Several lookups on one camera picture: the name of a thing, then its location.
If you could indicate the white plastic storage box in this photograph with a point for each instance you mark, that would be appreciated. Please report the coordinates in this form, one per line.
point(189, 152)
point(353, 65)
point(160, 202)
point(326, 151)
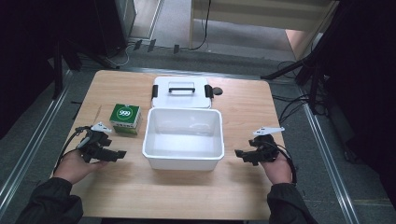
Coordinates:
point(183, 140)

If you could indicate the dark cabinet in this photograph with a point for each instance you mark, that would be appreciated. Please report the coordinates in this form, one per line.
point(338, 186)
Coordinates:
point(115, 25)

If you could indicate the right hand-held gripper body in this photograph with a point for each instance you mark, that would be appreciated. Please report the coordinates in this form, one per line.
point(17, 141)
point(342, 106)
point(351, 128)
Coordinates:
point(267, 146)

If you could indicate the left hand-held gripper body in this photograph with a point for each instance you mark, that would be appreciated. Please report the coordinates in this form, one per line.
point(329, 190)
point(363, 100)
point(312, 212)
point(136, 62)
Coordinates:
point(93, 143)

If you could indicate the black tripod stand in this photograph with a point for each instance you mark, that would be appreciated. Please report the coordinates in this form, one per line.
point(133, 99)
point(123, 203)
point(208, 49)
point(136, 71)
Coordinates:
point(299, 67)

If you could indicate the green and white carton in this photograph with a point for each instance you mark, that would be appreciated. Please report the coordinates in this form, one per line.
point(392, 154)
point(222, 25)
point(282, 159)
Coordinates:
point(125, 118)

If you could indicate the person's left hand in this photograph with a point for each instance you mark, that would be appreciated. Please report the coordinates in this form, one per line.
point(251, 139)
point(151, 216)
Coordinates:
point(73, 168)

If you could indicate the person's right hand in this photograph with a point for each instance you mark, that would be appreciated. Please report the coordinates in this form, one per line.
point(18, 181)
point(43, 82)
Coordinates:
point(278, 170)

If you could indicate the small black round object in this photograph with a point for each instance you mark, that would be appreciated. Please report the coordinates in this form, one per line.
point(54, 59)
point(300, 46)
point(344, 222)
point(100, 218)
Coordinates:
point(218, 91)

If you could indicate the metal floor rail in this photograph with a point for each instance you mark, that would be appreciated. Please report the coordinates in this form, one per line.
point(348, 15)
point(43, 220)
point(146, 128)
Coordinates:
point(28, 149)
point(330, 165)

